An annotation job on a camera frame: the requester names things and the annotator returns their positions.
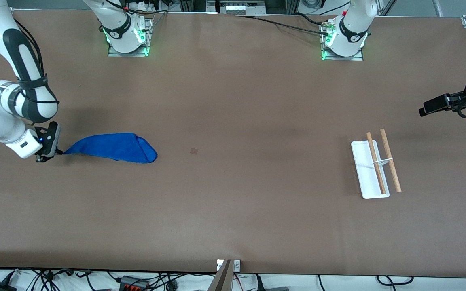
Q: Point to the white pole bracket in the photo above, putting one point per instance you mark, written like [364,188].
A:
[237,265]

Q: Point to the grey camera pole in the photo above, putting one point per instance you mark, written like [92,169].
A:
[221,281]

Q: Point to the grey socket strip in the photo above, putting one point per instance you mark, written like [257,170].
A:
[241,7]

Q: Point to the white towel rack base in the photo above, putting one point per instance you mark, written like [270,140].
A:
[362,169]

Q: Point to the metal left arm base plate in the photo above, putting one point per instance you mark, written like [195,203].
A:
[330,57]

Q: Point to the black orange power strip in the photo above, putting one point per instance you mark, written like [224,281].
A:
[134,285]

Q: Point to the blue towel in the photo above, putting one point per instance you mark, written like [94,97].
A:
[115,147]

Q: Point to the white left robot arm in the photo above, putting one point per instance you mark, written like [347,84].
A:
[352,24]

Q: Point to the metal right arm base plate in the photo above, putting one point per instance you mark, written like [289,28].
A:
[113,52]

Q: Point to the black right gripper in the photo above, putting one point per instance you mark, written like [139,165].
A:
[51,139]

